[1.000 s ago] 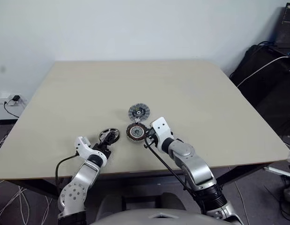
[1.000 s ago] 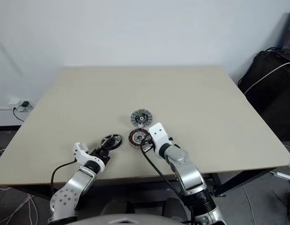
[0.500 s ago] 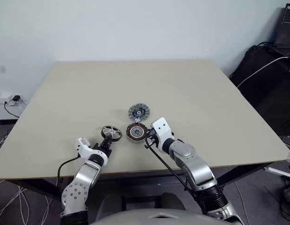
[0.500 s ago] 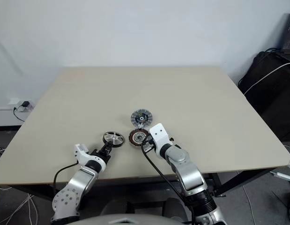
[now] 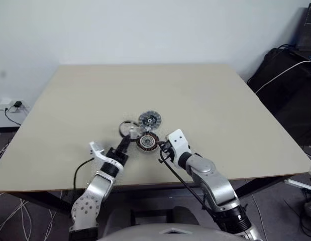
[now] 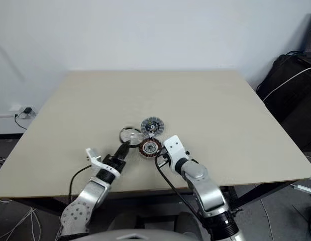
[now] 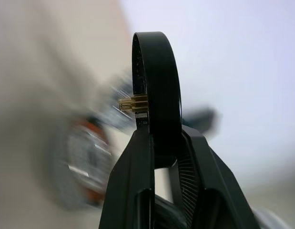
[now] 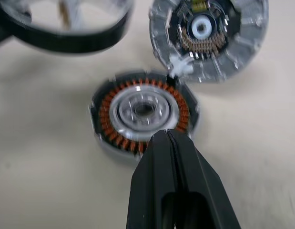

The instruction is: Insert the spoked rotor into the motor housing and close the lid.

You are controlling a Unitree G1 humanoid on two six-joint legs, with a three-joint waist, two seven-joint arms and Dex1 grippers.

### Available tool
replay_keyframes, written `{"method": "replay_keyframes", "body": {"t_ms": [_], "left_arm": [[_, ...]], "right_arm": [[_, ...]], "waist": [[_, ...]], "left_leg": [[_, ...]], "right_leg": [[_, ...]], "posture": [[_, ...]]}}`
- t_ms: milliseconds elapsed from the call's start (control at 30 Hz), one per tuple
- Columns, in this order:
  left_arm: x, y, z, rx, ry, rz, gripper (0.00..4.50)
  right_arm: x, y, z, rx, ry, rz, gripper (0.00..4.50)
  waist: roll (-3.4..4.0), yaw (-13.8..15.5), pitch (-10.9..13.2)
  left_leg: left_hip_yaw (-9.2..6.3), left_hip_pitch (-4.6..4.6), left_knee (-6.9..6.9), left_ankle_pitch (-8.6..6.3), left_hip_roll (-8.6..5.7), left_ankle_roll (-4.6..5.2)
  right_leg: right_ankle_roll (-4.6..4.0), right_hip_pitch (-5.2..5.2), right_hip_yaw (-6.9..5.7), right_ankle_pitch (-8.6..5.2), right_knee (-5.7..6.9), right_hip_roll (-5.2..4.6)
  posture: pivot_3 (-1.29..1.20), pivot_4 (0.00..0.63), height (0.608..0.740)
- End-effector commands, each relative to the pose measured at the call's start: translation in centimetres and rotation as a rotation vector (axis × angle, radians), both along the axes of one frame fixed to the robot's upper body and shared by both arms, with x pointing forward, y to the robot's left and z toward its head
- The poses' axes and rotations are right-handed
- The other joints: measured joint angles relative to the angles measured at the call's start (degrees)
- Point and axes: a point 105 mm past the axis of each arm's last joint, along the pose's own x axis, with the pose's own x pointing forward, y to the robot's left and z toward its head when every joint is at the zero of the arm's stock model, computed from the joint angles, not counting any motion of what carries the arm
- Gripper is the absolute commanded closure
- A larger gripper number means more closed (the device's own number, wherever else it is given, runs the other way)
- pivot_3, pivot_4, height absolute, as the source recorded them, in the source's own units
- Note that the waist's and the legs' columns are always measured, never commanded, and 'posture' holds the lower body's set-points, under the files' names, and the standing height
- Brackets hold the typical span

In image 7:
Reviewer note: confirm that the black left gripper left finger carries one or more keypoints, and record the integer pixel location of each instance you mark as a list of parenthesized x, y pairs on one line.
[(130, 181)]

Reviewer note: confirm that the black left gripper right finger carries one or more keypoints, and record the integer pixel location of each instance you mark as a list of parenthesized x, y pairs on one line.
[(214, 181)]

